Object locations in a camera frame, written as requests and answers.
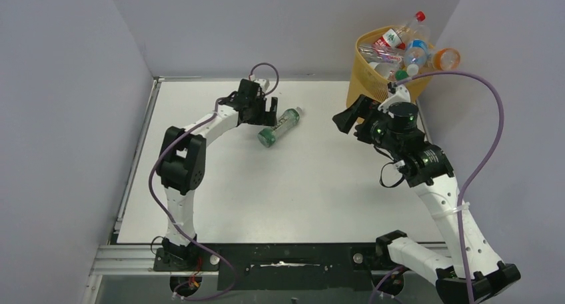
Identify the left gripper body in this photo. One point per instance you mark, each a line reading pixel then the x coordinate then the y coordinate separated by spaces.
pixel 258 107

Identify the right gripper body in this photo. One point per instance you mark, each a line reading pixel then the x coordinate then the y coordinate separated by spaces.
pixel 372 129

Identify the green label bottle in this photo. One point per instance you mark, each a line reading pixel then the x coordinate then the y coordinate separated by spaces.
pixel 288 120

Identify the clear blue pink label bottle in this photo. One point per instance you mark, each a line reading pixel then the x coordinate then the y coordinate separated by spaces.
pixel 378 54

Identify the small blue label bottle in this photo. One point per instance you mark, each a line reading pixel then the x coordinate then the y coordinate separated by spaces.
pixel 417 50

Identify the orange cap bottle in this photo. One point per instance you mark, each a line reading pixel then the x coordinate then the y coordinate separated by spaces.
pixel 446 59

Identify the red label bottle sideways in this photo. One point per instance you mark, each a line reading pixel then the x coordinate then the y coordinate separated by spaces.
pixel 400 34

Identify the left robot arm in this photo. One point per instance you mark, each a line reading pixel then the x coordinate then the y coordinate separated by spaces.
pixel 181 162

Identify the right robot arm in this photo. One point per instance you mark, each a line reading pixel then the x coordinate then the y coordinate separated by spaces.
pixel 473 267

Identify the yellow plastic waste bin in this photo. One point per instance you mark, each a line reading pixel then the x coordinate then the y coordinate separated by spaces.
pixel 363 79

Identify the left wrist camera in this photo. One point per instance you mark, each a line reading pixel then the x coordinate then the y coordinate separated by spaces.
pixel 263 83

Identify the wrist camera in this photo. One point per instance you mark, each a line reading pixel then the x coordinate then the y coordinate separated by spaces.
pixel 396 94
pixel 263 83

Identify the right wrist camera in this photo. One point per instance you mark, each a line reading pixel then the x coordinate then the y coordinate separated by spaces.
pixel 396 94

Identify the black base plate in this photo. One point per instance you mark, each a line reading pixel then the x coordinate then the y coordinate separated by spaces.
pixel 280 266

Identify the aluminium frame rail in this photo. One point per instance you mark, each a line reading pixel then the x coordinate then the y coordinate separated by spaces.
pixel 125 274

